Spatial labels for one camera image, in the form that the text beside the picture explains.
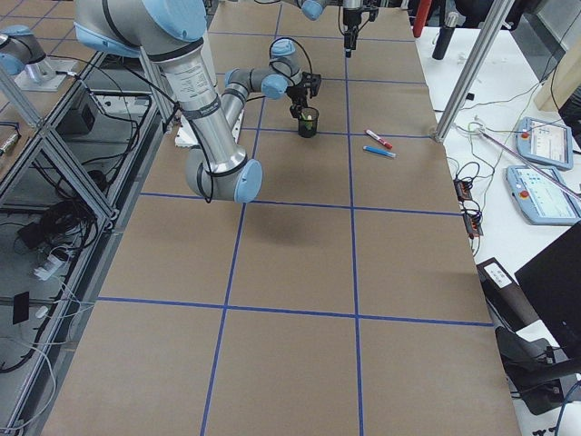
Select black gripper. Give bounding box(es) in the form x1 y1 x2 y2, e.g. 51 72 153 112
342 8 362 57
286 84 310 120

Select black mesh pen cup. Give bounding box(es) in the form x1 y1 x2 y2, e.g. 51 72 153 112
298 107 320 138

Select red marker pen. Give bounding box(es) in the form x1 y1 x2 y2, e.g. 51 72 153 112
365 129 393 150

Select blue marker pen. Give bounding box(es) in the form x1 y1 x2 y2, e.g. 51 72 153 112
362 145 397 159

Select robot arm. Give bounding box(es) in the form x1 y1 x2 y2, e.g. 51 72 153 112
288 0 379 59
74 0 321 203

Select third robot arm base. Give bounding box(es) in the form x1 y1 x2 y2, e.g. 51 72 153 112
1 25 46 76

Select red cylinder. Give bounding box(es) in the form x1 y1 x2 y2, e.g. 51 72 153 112
412 0 432 38

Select black water bottle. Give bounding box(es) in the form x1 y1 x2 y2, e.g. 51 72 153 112
432 11 459 60

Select upper teach pendant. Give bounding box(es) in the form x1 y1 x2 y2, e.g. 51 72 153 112
516 117 574 171

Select teach pendant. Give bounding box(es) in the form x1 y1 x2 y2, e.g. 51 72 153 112
516 117 574 171
506 165 580 225

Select lower teach pendant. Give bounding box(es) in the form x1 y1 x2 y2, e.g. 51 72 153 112
506 165 580 225

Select black monitor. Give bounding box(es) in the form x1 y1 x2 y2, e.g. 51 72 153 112
516 223 580 358

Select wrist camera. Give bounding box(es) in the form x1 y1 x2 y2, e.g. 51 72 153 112
301 72 322 98

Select aluminium frame post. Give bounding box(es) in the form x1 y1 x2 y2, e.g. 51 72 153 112
432 0 514 144

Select aluminium frame rack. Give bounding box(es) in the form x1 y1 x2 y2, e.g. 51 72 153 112
1 54 176 435

